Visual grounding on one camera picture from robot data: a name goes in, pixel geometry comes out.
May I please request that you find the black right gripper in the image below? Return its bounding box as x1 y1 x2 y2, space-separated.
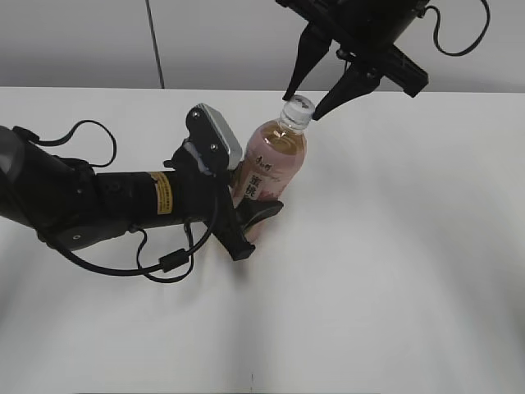
278 1 429 121

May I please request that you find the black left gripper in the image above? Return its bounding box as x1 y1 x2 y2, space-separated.
169 147 284 261

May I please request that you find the pink tea bottle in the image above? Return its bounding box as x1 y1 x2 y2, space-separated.
227 94 316 243

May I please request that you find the white bottle cap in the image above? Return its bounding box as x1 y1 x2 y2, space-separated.
281 95 316 128

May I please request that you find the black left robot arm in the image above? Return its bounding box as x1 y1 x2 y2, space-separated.
1 125 282 261

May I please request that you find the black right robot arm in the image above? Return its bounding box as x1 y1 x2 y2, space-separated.
278 0 429 121

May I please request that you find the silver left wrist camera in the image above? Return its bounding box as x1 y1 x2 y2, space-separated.
183 103 243 176

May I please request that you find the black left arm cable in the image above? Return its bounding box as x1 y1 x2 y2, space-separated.
11 119 221 283

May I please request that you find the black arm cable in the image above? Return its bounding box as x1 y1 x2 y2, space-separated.
11 119 221 283
426 0 492 57

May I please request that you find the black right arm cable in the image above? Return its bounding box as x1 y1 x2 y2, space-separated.
426 0 492 57

